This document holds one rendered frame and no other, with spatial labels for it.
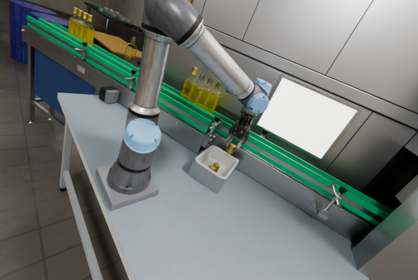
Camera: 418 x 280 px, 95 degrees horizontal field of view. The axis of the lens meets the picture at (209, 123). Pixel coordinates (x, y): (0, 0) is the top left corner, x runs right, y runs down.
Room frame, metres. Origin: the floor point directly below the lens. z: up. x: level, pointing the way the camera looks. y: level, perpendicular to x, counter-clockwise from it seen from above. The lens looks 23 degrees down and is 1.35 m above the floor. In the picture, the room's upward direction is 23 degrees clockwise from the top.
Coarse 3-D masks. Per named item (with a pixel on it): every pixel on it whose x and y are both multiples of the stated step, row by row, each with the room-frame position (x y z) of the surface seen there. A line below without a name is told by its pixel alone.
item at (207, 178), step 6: (192, 168) 0.75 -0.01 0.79; (198, 168) 0.74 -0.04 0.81; (204, 168) 0.73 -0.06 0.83; (192, 174) 0.74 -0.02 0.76; (198, 174) 0.74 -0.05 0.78; (204, 174) 0.73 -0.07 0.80; (210, 174) 0.72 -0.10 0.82; (198, 180) 0.73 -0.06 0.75; (204, 180) 0.72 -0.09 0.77; (210, 180) 0.72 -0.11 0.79; (216, 180) 0.71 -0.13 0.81; (222, 180) 0.70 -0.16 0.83; (210, 186) 0.71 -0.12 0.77; (216, 186) 0.71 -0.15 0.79; (222, 186) 0.72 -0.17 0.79; (216, 192) 0.70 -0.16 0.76
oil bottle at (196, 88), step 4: (196, 84) 1.12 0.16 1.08; (200, 84) 1.13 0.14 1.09; (192, 88) 1.13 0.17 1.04; (196, 88) 1.12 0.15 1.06; (200, 88) 1.12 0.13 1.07; (192, 92) 1.12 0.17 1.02; (196, 92) 1.12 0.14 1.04; (188, 96) 1.13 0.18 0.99; (192, 96) 1.12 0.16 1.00; (196, 96) 1.11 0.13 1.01; (188, 100) 1.12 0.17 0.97; (192, 100) 1.12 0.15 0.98; (196, 100) 1.12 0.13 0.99
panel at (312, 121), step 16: (288, 80) 1.13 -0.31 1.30; (272, 96) 1.14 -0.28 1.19; (288, 96) 1.12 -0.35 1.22; (304, 96) 1.10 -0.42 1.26; (320, 96) 1.08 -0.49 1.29; (272, 112) 1.13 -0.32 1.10; (288, 112) 1.11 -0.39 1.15; (304, 112) 1.09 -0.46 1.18; (320, 112) 1.06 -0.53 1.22; (336, 112) 1.05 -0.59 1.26; (352, 112) 1.03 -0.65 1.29; (272, 128) 1.12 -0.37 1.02; (288, 128) 1.09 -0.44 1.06; (304, 128) 1.07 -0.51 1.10; (320, 128) 1.05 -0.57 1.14; (336, 128) 1.03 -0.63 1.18; (304, 144) 1.06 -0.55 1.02; (320, 144) 1.04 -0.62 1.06
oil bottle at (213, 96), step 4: (212, 92) 1.09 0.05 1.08; (216, 92) 1.10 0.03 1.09; (208, 96) 1.10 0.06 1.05; (212, 96) 1.09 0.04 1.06; (216, 96) 1.09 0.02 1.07; (208, 100) 1.09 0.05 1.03; (212, 100) 1.09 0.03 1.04; (216, 100) 1.10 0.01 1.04; (208, 104) 1.09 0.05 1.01; (212, 104) 1.08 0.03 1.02; (204, 108) 1.09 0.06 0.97; (208, 108) 1.09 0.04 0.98; (212, 108) 1.09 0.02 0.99; (212, 112) 1.11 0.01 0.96
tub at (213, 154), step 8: (208, 152) 0.90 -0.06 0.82; (216, 152) 0.94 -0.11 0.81; (224, 152) 0.93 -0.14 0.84; (200, 160) 0.81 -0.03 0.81; (208, 160) 0.90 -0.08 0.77; (216, 160) 0.93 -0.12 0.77; (224, 160) 0.92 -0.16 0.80; (232, 160) 0.91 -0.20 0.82; (208, 168) 0.73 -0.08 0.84; (224, 168) 0.89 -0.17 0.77; (232, 168) 0.81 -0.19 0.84; (216, 176) 0.71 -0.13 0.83; (224, 176) 0.82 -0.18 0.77
